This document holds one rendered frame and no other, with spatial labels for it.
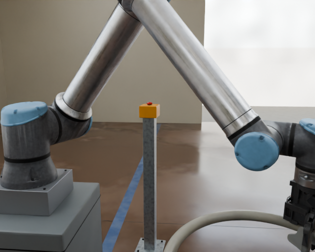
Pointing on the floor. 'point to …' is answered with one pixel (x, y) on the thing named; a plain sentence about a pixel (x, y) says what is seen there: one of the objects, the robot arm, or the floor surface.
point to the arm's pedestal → (53, 226)
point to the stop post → (149, 179)
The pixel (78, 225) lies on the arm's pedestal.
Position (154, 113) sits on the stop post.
